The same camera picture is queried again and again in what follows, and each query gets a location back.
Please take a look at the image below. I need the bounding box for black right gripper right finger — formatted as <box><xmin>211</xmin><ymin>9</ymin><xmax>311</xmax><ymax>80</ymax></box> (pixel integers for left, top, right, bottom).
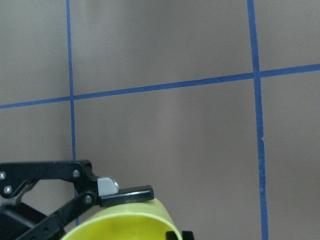
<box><xmin>181</xmin><ymin>231</ymin><xmax>195</xmax><ymax>240</ymax></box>

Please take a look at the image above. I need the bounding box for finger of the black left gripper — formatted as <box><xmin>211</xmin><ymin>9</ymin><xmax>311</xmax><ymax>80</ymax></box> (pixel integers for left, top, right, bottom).
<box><xmin>0</xmin><ymin>160</ymin><xmax>154</xmax><ymax>240</ymax></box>

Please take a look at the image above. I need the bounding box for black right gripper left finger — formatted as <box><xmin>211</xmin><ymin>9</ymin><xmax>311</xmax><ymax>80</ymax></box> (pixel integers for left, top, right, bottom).
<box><xmin>165</xmin><ymin>231</ymin><xmax>178</xmax><ymax>240</ymax></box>

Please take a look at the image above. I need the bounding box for yellow plastic cup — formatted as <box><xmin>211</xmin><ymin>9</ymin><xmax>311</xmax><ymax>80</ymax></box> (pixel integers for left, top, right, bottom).
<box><xmin>63</xmin><ymin>198</ymin><xmax>182</xmax><ymax>240</ymax></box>

